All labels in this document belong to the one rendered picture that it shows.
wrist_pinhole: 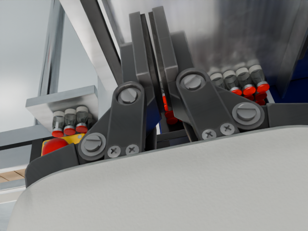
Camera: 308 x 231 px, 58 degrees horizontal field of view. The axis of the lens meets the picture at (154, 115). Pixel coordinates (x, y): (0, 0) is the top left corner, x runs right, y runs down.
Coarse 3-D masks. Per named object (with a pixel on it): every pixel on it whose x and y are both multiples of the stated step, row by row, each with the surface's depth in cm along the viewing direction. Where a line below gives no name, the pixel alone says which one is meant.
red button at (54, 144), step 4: (52, 140) 41; (56, 140) 40; (60, 140) 40; (64, 140) 41; (48, 144) 40; (52, 144) 40; (56, 144) 40; (60, 144) 40; (64, 144) 40; (44, 148) 40; (48, 148) 40; (52, 148) 40; (56, 148) 40; (44, 152) 40; (48, 152) 40
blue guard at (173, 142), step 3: (174, 138) 41; (177, 138) 41; (180, 138) 41; (183, 138) 41; (186, 138) 41; (162, 141) 41; (171, 141) 41; (174, 141) 41; (177, 141) 41; (180, 141) 41; (183, 141) 41; (186, 141) 41; (189, 141) 41; (171, 144) 41; (174, 144) 41; (177, 144) 41
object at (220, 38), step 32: (128, 0) 35; (160, 0) 35; (192, 0) 36; (224, 0) 36; (256, 0) 37; (288, 0) 37; (128, 32) 39; (192, 32) 40; (224, 32) 41; (256, 32) 41; (288, 32) 42; (224, 64) 46; (256, 64) 47; (288, 64) 45
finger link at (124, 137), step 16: (112, 96) 10; (128, 96) 10; (144, 96) 10; (112, 112) 10; (128, 112) 10; (144, 112) 10; (112, 128) 9; (128, 128) 9; (144, 128) 10; (112, 144) 9; (128, 144) 9; (144, 144) 9
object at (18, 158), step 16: (32, 128) 61; (0, 144) 60; (16, 144) 59; (32, 144) 57; (0, 160) 58; (16, 160) 57; (32, 160) 55; (0, 176) 60; (16, 176) 61; (0, 192) 67; (16, 192) 63
